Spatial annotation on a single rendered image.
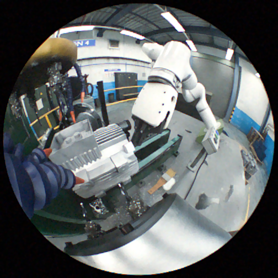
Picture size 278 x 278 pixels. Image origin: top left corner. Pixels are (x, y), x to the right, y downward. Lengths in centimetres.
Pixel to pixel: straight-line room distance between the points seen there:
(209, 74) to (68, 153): 707
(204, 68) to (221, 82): 150
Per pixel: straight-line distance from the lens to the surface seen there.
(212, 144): 38
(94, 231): 18
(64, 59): 17
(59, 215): 21
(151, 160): 38
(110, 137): 22
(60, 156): 20
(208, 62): 726
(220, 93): 689
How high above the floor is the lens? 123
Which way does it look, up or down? 39 degrees down
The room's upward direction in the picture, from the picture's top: straight up
